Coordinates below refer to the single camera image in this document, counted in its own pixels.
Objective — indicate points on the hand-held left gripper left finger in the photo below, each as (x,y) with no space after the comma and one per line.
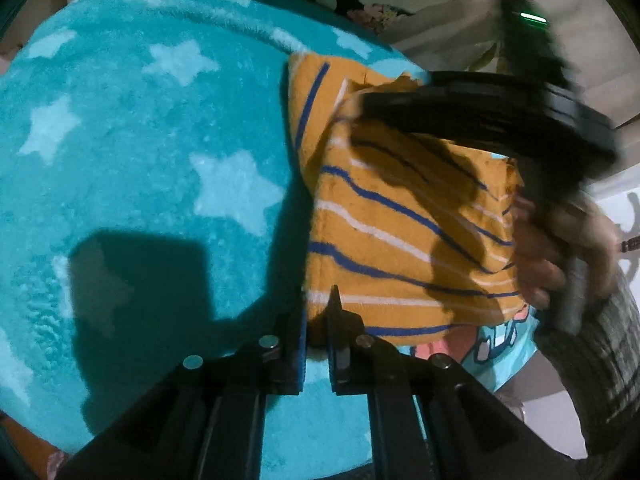
(301,360)

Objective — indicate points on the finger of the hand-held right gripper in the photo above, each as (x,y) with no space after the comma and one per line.
(450,105)

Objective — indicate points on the person's right hand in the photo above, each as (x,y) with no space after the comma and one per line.
(537,255)

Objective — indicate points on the person's right forearm grey sleeve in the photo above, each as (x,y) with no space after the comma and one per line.
(600,360)

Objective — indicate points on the teal star blanket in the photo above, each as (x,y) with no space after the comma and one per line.
(150,170)

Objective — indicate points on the orange striped small garment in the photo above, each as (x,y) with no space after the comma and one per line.
(390,220)

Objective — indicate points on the white garment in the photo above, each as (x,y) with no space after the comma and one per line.
(450,5)

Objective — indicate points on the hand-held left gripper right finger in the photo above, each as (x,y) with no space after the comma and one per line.
(341,355)

